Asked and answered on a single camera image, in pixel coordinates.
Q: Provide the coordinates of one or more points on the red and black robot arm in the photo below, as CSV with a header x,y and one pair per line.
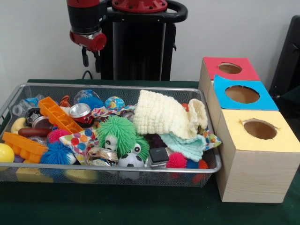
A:
x,y
86,16

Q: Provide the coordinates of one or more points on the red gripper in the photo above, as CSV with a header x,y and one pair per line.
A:
x,y
96,43

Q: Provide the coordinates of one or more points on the orange plastic building block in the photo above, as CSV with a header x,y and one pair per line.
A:
x,y
23,144
59,114

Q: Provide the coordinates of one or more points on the dark green table cloth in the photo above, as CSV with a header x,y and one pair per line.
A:
x,y
93,206

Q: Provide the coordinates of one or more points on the blue globe ball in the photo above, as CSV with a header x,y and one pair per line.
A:
x,y
114,103

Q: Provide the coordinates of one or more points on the blue spiky ball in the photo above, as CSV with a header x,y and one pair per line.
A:
x,y
56,153

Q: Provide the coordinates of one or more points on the green spiky toy with eyes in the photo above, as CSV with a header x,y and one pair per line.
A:
x,y
119,131

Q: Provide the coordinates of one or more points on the shallow clear mesh bin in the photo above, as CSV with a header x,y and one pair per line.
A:
x,y
150,180

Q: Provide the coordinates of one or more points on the mint green cloth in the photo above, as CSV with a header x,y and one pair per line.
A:
x,y
185,145

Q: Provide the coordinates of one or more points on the black and white soccer ball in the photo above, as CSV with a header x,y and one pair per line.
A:
x,y
130,160

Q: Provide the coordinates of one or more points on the wooden box with three holes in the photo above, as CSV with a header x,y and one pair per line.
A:
x,y
253,173

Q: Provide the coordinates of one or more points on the crushed red soda can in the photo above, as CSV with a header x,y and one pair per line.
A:
x,y
80,112

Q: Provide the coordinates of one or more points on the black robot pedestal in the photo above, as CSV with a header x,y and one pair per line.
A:
x,y
140,58

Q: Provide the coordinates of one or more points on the crushed clear bottle blue label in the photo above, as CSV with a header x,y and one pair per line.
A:
x,y
29,102

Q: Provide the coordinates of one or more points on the yellow ball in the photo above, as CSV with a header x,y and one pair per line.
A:
x,y
5,152

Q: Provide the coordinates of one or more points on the cream knitted cloth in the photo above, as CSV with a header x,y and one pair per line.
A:
x,y
159,114

